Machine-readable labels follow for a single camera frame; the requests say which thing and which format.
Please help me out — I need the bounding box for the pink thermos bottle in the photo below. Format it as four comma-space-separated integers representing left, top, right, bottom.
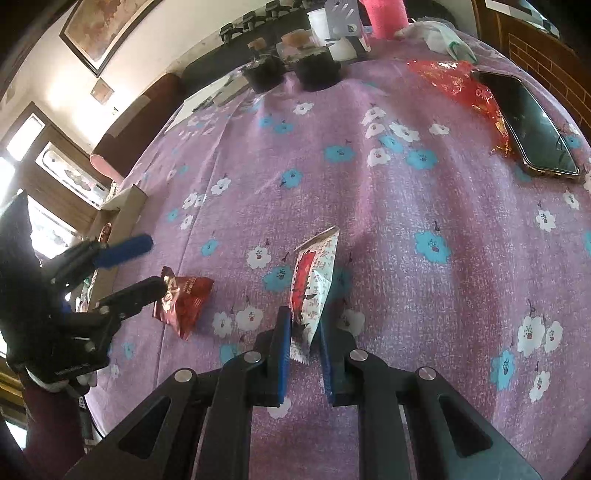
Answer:
362, 0, 409, 40

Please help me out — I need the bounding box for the white paper sheet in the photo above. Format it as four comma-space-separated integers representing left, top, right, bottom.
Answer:
163, 74, 232, 133

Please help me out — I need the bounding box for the dark red snack bag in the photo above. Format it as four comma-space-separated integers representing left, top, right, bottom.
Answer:
152, 266, 214, 341

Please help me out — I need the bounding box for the dark sofa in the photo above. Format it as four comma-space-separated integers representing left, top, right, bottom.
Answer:
89, 1, 308, 183

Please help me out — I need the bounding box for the grey notebook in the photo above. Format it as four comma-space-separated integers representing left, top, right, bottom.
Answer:
212, 76, 249, 107

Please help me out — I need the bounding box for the purple floral tablecloth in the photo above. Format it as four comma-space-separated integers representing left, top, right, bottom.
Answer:
87, 39, 590, 479

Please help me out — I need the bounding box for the black jar right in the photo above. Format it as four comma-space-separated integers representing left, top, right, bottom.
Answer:
280, 29, 341, 92

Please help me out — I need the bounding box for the white plastic bag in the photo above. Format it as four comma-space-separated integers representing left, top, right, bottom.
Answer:
394, 20, 478, 65

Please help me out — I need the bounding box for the framed painting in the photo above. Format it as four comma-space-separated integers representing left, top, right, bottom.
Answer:
59, 0, 161, 78

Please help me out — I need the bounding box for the black smartphone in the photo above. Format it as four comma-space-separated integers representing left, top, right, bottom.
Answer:
471, 70, 584, 183

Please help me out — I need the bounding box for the white cup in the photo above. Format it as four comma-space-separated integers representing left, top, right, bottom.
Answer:
307, 8, 356, 62

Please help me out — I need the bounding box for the white red snack packet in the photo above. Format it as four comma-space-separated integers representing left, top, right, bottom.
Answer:
290, 226, 339, 364

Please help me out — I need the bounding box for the black jar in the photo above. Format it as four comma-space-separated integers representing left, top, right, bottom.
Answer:
280, 29, 341, 92
242, 37, 286, 94

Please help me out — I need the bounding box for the red foil wrapper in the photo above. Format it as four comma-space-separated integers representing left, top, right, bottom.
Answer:
407, 59, 516, 158

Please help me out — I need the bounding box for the black jar left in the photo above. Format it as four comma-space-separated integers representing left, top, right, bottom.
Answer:
242, 37, 286, 94

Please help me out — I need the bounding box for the cardboard box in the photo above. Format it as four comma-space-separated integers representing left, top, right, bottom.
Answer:
70, 185, 147, 312

